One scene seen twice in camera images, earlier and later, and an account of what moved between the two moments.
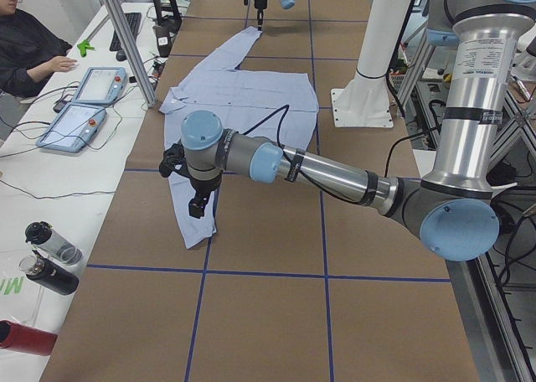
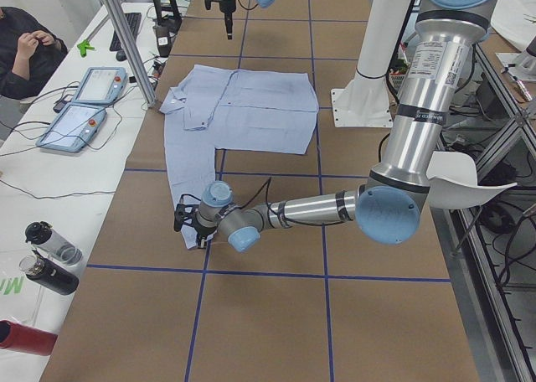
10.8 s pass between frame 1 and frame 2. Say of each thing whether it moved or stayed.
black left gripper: moved
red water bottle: stayed
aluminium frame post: stayed
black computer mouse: stayed
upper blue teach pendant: stayed
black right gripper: moved
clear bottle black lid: stayed
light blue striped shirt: moved
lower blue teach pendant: stayed
